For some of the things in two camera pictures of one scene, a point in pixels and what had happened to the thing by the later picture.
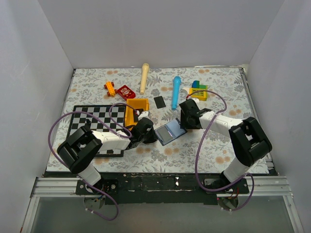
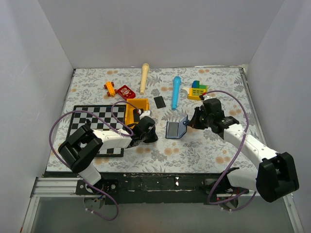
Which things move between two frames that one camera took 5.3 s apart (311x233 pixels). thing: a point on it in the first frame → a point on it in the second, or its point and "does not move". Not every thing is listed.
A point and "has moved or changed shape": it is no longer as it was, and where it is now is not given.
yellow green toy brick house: (201, 95) does not move
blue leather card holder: (170, 131) has moved or changed shape
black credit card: (159, 102) does not move
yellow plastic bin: (141, 103) does not move
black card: (164, 134) → (172, 129)
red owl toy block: (125, 92) does not move
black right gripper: (183, 123) → (193, 123)
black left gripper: (153, 138) does not move
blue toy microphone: (176, 91) does not move
